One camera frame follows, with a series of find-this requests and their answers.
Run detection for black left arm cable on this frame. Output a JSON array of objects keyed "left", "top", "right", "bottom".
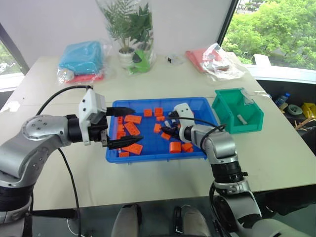
[{"left": 36, "top": 85, "right": 94, "bottom": 237}]

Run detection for grey round object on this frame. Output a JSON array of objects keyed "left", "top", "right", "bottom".
[{"left": 288, "top": 104, "right": 303, "bottom": 116}]

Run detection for potted plant in plastic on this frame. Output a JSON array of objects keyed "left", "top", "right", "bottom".
[{"left": 95, "top": 0, "right": 157, "bottom": 75}]

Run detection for rounded orange plastic block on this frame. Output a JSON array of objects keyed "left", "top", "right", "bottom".
[{"left": 169, "top": 142, "right": 182, "bottom": 154}]

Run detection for yellow plastic object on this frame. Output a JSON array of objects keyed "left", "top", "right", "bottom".
[{"left": 301, "top": 102, "right": 316, "bottom": 119}]

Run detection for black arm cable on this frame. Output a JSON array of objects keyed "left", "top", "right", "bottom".
[
  {"left": 167, "top": 115, "right": 228, "bottom": 235},
  {"left": 36, "top": 85, "right": 94, "bottom": 237}
]

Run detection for red flat sheet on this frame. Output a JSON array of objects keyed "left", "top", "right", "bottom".
[{"left": 185, "top": 48, "right": 224, "bottom": 74}]

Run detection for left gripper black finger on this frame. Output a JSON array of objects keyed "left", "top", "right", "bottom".
[
  {"left": 107, "top": 106, "right": 136, "bottom": 117},
  {"left": 108, "top": 135, "right": 145, "bottom": 151}
]

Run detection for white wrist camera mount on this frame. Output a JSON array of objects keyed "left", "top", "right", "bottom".
[
  {"left": 78, "top": 88, "right": 108, "bottom": 146},
  {"left": 172, "top": 103, "right": 195, "bottom": 144}
]

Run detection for crumpled clear plastic bag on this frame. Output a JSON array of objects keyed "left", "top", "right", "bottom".
[{"left": 200, "top": 42, "right": 250, "bottom": 82}]

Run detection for green potted plant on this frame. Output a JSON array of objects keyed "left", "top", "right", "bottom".
[{"left": 102, "top": 2, "right": 154, "bottom": 69}]

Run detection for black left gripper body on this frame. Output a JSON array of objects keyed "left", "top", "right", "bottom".
[{"left": 87, "top": 108, "right": 111, "bottom": 149}]

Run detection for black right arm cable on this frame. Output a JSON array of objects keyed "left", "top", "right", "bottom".
[{"left": 167, "top": 115, "right": 228, "bottom": 235}]

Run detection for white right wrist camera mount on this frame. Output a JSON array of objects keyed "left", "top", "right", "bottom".
[{"left": 172, "top": 103, "right": 195, "bottom": 144}]

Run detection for dark window frame post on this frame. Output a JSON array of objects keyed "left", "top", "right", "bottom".
[{"left": 215, "top": 0, "right": 240, "bottom": 48}]

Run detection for teal cloth bundle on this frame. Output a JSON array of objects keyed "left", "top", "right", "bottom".
[{"left": 58, "top": 40, "right": 103, "bottom": 76}]

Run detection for bright green plastic object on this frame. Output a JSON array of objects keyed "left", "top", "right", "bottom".
[{"left": 129, "top": 50, "right": 152, "bottom": 75}]

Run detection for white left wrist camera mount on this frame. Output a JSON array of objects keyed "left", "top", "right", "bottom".
[{"left": 78, "top": 88, "right": 108, "bottom": 146}]

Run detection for flat orange plastic plate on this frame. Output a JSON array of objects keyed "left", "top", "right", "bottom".
[
  {"left": 123, "top": 115, "right": 143, "bottom": 124},
  {"left": 123, "top": 121, "right": 138, "bottom": 135},
  {"left": 122, "top": 143, "right": 144, "bottom": 155}
]

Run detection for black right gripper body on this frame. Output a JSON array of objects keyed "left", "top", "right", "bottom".
[{"left": 170, "top": 118, "right": 182, "bottom": 142}]

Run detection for red flat pack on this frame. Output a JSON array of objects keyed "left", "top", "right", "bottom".
[{"left": 71, "top": 73, "right": 104, "bottom": 83}]

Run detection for wooden sticks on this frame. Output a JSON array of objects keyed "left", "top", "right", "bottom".
[{"left": 294, "top": 117, "right": 316, "bottom": 131}]

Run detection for green plastic bin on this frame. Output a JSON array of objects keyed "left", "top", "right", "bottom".
[{"left": 212, "top": 87, "right": 265, "bottom": 134}]

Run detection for blue plastic bin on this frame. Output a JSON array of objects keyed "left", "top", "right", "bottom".
[{"left": 105, "top": 96, "right": 220, "bottom": 163}]

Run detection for blue capped water bottle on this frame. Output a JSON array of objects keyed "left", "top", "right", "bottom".
[{"left": 275, "top": 92, "right": 292, "bottom": 107}]

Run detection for grey rounded shape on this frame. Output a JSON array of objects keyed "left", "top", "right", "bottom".
[
  {"left": 172, "top": 204, "right": 211, "bottom": 237},
  {"left": 111, "top": 203, "right": 143, "bottom": 237}
]

